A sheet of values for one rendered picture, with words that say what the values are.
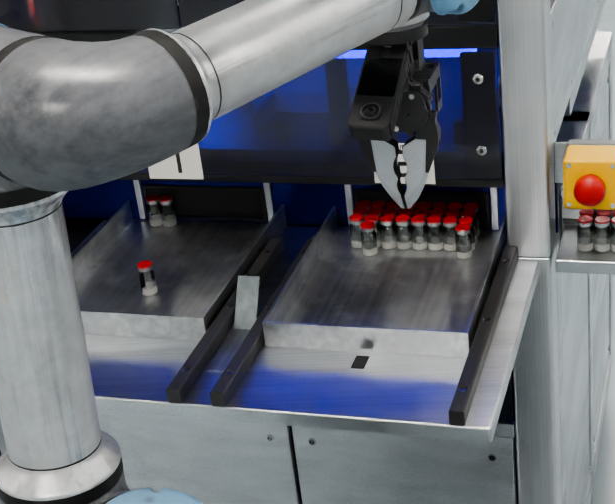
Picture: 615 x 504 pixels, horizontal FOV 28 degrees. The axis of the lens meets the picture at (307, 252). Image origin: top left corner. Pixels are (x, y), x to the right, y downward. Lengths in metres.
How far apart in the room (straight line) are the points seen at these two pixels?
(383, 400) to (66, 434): 0.46
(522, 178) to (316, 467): 0.62
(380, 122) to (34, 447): 0.47
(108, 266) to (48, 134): 0.95
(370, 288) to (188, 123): 0.79
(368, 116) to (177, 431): 0.92
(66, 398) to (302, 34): 0.37
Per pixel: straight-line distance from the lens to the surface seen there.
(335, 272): 1.74
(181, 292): 1.75
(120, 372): 1.59
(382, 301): 1.66
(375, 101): 1.30
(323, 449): 2.00
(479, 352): 1.50
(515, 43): 1.62
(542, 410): 1.87
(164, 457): 2.13
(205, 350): 1.57
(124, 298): 1.76
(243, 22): 1.00
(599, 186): 1.65
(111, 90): 0.92
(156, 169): 1.84
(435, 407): 1.44
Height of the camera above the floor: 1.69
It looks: 27 degrees down
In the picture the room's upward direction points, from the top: 7 degrees counter-clockwise
